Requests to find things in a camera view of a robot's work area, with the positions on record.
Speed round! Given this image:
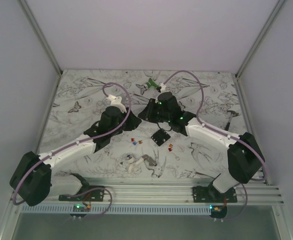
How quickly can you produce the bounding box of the right aluminium corner post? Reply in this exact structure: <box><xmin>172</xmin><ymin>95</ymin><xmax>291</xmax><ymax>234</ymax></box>
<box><xmin>235</xmin><ymin>0</ymin><xmax>287</xmax><ymax>79</ymax></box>

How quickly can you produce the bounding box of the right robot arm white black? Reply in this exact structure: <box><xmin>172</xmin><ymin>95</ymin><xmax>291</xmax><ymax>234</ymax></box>
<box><xmin>138</xmin><ymin>92</ymin><xmax>266</xmax><ymax>203</ymax></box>

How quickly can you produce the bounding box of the perforated grey cable duct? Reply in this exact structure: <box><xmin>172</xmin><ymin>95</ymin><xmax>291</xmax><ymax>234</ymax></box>
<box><xmin>21</xmin><ymin>203</ymin><xmax>211</xmax><ymax>216</ymax></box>

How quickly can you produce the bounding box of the aluminium rail frame front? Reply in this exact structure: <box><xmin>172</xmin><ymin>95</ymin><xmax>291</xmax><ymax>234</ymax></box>
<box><xmin>10</xmin><ymin>176</ymin><xmax>285</xmax><ymax>205</ymax></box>

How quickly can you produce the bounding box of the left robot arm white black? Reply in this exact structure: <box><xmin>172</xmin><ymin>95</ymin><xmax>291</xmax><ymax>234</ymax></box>
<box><xmin>9</xmin><ymin>106</ymin><xmax>142</xmax><ymax>207</ymax></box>

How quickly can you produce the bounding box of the grey metal bracket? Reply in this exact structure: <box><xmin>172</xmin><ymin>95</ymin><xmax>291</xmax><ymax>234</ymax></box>
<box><xmin>141</xmin><ymin>154</ymin><xmax>158</xmax><ymax>169</ymax></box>

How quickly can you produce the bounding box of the small grey hammer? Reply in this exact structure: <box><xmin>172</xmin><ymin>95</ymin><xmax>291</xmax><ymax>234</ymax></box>
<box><xmin>224</xmin><ymin>110</ymin><xmax>239</xmax><ymax>131</ymax></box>

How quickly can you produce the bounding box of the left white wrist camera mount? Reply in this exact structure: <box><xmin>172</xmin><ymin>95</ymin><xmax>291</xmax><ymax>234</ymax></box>
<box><xmin>107</xmin><ymin>94</ymin><xmax>127</xmax><ymax>113</ymax></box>

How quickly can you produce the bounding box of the left aluminium corner post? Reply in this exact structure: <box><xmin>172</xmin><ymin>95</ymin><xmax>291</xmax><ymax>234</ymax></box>
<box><xmin>17</xmin><ymin>0</ymin><xmax>63</xmax><ymax>76</ymax></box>

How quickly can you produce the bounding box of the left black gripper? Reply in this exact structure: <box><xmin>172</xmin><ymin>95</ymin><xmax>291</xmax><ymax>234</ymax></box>
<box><xmin>109</xmin><ymin>107</ymin><xmax>142</xmax><ymax>137</ymax></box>

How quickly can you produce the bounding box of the right small circuit board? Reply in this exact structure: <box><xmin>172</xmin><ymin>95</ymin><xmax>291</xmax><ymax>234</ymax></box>
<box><xmin>209</xmin><ymin>205</ymin><xmax>227</xmax><ymax>213</ymax></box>

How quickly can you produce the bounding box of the black fuse box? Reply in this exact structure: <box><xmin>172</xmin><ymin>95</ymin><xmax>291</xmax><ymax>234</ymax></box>
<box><xmin>151</xmin><ymin>129</ymin><xmax>171</xmax><ymax>147</ymax></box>

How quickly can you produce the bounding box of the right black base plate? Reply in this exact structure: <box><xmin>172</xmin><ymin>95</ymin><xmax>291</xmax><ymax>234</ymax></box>
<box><xmin>192</xmin><ymin>185</ymin><xmax>238</xmax><ymax>204</ymax></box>

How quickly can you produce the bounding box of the white pipe fitting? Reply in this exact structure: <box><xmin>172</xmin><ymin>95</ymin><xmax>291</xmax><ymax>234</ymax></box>
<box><xmin>122</xmin><ymin>152</ymin><xmax>144</xmax><ymax>174</ymax></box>

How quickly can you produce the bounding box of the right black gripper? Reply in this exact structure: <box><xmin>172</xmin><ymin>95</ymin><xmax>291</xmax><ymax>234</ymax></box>
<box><xmin>138</xmin><ymin>98</ymin><xmax>171</xmax><ymax>124</ymax></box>

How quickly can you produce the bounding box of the aluminium corner post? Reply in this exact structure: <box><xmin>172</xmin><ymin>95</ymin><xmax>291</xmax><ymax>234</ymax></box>
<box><xmin>17</xmin><ymin>0</ymin><xmax>63</xmax><ymax>76</ymax></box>
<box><xmin>235</xmin><ymin>0</ymin><xmax>287</xmax><ymax>79</ymax></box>

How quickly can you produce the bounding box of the floral printed table mat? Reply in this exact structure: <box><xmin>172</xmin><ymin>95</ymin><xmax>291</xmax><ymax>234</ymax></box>
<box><xmin>39</xmin><ymin>70</ymin><xmax>247</xmax><ymax>179</ymax></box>

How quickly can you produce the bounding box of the small circuit board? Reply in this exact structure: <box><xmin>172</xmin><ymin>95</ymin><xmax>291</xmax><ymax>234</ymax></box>
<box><xmin>209</xmin><ymin>205</ymin><xmax>227</xmax><ymax>213</ymax></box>
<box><xmin>73</xmin><ymin>203</ymin><xmax>91</xmax><ymax>213</ymax></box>

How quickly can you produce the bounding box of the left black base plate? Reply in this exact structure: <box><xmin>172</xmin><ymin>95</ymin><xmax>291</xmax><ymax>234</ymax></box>
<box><xmin>58</xmin><ymin>185</ymin><xmax>105</xmax><ymax>202</ymax></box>

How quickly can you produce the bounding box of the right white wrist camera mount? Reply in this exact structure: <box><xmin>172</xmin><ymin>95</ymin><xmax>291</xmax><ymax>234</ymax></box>
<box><xmin>156</xmin><ymin>83</ymin><xmax>167</xmax><ymax>93</ymax></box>

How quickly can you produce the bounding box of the left small circuit board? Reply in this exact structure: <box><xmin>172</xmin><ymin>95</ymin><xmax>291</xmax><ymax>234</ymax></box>
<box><xmin>73</xmin><ymin>203</ymin><xmax>91</xmax><ymax>213</ymax></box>

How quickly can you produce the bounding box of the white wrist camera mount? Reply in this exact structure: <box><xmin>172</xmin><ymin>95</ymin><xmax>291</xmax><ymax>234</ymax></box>
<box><xmin>156</xmin><ymin>83</ymin><xmax>167</xmax><ymax>93</ymax></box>
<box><xmin>107</xmin><ymin>94</ymin><xmax>127</xmax><ymax>113</ymax></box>

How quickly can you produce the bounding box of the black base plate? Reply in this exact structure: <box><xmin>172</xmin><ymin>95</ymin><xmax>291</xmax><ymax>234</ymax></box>
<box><xmin>192</xmin><ymin>185</ymin><xmax>238</xmax><ymax>204</ymax></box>
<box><xmin>58</xmin><ymin>185</ymin><xmax>105</xmax><ymax>202</ymax></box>

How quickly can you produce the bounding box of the green spray nozzle toy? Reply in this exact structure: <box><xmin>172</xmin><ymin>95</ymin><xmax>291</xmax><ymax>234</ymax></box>
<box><xmin>142</xmin><ymin>78</ymin><xmax>161</xmax><ymax>91</ymax></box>

